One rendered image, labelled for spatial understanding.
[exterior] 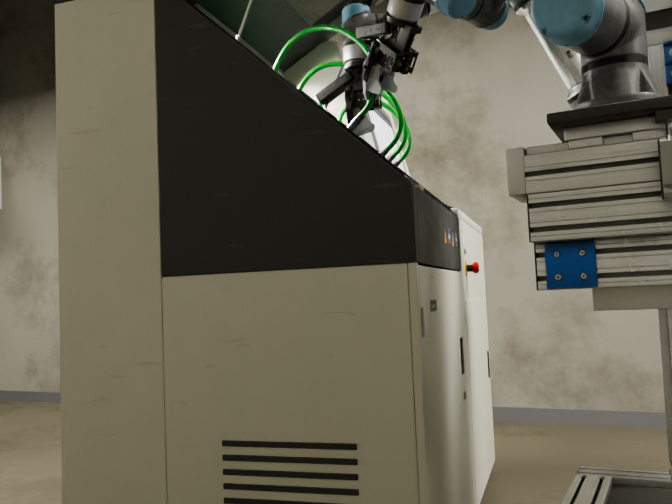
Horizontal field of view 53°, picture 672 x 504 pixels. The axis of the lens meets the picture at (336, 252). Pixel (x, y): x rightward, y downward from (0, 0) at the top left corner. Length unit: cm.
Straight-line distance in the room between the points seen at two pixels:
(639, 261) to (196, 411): 95
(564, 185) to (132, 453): 108
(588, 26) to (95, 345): 122
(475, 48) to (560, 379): 193
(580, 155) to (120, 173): 100
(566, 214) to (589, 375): 264
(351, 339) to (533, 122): 277
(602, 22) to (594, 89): 13
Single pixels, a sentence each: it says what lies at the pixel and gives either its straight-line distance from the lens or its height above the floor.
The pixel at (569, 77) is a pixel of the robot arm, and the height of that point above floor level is 129.
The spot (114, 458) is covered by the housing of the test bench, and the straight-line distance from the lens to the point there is 168.
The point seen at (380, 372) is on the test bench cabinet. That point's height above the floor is 57.
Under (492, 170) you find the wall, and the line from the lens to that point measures 399.
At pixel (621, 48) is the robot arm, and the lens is 136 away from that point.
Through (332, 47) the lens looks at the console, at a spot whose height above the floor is 153.
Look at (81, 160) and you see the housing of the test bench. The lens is 173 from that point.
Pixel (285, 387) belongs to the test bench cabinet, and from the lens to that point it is 145.
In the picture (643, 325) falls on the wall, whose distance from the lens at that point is 384.
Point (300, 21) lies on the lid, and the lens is 212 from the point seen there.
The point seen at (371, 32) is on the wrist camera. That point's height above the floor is 133.
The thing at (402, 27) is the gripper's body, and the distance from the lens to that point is 156.
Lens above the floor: 73
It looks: 4 degrees up
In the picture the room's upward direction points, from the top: 2 degrees counter-clockwise
